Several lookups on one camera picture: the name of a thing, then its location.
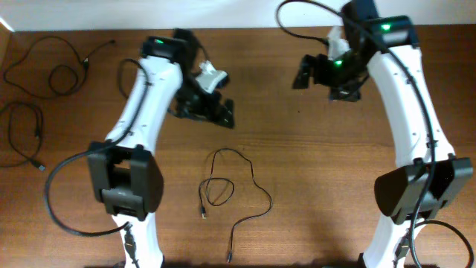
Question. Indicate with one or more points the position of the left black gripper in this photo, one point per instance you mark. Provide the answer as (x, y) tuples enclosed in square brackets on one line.
[(207, 108)]

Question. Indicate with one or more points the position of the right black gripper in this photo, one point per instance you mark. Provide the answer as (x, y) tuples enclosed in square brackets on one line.
[(320, 69)]

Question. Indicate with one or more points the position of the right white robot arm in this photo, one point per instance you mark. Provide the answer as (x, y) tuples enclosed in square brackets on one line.
[(428, 174)]

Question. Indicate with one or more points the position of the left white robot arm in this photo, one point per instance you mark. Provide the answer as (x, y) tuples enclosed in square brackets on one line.
[(124, 173)]

